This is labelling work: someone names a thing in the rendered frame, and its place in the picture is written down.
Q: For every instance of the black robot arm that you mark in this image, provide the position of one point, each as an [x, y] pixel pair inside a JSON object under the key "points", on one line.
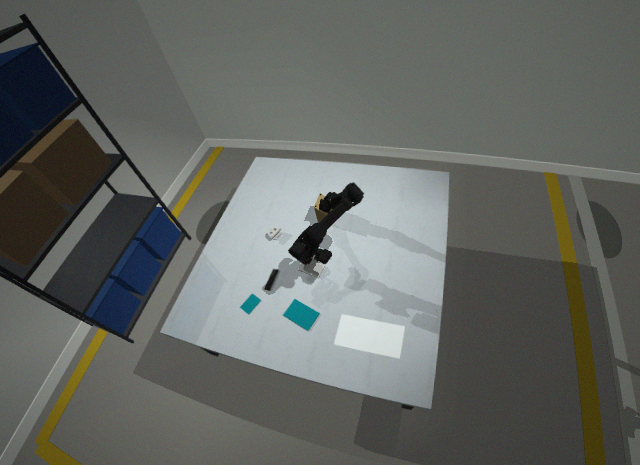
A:
{"points": [[314, 235]]}

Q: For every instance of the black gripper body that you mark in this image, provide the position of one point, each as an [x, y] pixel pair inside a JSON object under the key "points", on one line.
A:
{"points": [[322, 255]]}

